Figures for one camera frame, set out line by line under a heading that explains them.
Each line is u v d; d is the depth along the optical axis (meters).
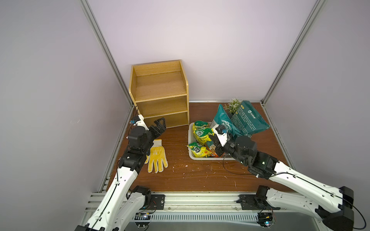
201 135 0.66
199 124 0.90
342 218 0.37
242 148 0.48
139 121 0.64
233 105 0.93
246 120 0.76
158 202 0.73
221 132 0.55
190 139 0.86
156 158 0.89
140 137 0.53
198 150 0.81
